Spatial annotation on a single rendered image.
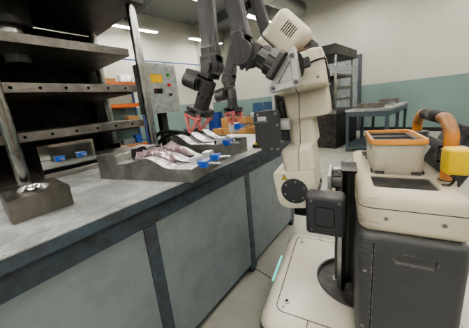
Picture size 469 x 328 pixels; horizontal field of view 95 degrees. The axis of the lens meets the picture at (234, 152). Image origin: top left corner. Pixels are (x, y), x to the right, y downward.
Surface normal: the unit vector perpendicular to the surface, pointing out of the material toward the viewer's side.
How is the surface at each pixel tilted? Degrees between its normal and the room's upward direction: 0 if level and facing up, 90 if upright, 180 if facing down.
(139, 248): 90
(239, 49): 90
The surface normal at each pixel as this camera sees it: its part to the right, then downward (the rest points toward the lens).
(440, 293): -0.43, 0.23
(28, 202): 0.79, 0.06
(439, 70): -0.70, 0.22
